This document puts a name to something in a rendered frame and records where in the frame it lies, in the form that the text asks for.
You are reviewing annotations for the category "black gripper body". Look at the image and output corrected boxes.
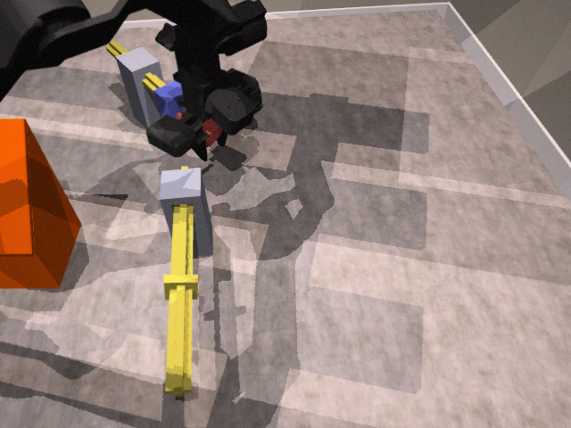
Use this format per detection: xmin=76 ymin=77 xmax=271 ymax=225
xmin=145 ymin=65 xmax=259 ymax=158

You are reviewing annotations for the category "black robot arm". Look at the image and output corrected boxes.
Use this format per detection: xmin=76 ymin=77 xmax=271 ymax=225
xmin=0 ymin=0 xmax=267 ymax=136

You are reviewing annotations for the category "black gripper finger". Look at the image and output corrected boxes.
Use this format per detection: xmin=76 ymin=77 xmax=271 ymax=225
xmin=192 ymin=132 xmax=210 ymax=161
xmin=217 ymin=129 xmax=228 ymax=147

